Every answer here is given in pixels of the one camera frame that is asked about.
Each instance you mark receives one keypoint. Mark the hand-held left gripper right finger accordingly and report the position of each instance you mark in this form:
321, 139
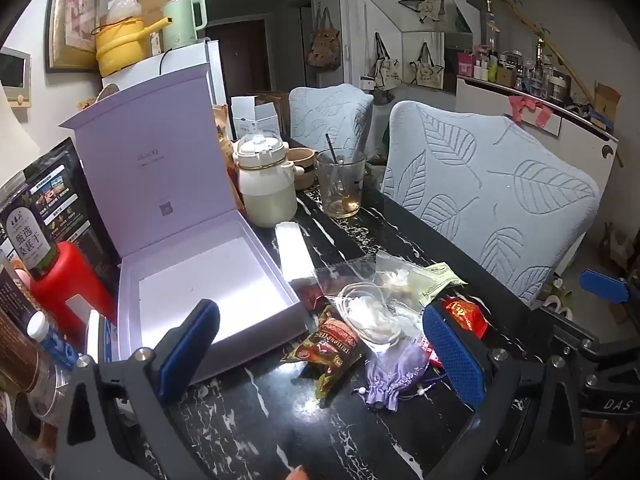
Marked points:
452, 355

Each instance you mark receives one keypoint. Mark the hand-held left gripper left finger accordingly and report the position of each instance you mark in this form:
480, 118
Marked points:
187, 345

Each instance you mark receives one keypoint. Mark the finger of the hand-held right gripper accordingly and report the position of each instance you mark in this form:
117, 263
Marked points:
575, 327
605, 284

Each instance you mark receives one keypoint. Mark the red white snack packet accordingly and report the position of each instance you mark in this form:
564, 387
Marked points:
427, 352

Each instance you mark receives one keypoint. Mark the shiny red candy packet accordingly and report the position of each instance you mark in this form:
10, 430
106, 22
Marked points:
465, 315

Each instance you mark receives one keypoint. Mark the clear plastic bag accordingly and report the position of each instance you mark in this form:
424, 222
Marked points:
370, 317

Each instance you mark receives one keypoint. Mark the clear bag of white pieces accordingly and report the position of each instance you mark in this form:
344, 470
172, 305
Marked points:
400, 277

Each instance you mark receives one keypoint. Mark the brown candy packet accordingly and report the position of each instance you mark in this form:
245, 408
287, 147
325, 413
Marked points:
325, 345

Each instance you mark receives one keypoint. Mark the dark red chocolate packet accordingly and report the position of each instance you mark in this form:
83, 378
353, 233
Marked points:
312, 297

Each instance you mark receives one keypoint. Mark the lavender gift box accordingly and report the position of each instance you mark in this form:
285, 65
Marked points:
165, 160

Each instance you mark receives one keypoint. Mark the white slippers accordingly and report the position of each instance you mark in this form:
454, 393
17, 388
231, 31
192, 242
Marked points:
557, 304

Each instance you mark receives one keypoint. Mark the blue white carton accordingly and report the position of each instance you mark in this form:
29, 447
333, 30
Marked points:
92, 332

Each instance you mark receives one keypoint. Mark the red canister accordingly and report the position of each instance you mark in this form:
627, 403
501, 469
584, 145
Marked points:
75, 280

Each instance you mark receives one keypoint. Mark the blue white tablet tube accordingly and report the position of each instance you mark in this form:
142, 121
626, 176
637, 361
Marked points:
52, 345

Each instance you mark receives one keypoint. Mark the flat clear zip bag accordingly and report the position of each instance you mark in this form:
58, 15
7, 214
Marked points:
345, 272

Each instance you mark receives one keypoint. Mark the white tissue pack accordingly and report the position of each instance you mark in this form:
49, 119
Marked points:
295, 250

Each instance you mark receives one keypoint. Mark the large leaf pattern chair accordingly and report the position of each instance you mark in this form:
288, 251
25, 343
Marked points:
490, 185

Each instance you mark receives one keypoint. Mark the clear jar of tan grains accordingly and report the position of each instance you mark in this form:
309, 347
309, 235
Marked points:
25, 375

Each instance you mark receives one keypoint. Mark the cream thermos jug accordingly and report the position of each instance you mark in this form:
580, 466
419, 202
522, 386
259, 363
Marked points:
265, 195

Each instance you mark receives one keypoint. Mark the brown cardboard box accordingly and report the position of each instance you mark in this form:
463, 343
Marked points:
606, 102

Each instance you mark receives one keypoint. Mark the clear jar with brown label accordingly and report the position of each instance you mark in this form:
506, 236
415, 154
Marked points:
12, 290

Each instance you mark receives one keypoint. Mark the pink cloth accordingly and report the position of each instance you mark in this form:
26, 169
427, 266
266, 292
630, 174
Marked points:
530, 110

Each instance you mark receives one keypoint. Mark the black snack bag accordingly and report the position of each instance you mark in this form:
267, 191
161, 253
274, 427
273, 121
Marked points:
65, 200

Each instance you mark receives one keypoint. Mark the glass cup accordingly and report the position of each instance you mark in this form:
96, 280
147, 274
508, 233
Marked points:
340, 185

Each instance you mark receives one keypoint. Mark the orange snack bag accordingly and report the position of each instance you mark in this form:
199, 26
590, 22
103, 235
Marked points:
222, 130

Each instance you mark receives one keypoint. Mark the row of bottles and jars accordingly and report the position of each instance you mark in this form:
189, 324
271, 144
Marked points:
515, 72

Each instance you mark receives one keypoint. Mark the white cardboard box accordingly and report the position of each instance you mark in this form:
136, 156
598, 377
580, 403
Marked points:
250, 120

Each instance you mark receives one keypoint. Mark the dark stirring spoon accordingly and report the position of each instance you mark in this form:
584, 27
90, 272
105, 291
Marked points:
331, 147

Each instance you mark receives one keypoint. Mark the brown paper bag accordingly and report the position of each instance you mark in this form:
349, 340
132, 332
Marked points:
284, 110

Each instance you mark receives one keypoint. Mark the white lampshade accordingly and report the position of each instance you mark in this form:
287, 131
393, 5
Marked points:
15, 145

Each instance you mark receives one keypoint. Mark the small leaf pattern chair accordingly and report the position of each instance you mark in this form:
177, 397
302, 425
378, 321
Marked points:
330, 115

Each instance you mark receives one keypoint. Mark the canvas tote bag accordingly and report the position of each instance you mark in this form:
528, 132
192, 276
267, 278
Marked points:
426, 70
386, 67

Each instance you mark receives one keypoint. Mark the tall clear bottle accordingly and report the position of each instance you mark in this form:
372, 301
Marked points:
491, 25

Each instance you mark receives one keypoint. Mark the white refrigerator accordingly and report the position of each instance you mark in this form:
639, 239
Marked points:
200, 57

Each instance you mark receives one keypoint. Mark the dark wooden door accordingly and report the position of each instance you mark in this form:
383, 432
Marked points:
240, 55

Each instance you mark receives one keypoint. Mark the yellow pot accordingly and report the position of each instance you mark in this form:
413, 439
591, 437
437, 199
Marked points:
120, 50

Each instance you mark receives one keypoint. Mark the green electric kettle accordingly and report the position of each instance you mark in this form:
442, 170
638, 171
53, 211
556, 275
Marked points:
180, 25

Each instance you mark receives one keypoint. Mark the brown bear tote bag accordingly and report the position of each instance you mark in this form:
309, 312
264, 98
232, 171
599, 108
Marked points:
324, 42

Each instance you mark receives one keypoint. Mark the white plastic bag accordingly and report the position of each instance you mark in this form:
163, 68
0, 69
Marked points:
124, 9

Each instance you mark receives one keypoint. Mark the framed picture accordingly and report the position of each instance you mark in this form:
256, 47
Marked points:
72, 10

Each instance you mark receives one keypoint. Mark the wall intercom screen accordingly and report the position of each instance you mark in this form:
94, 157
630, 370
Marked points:
12, 72

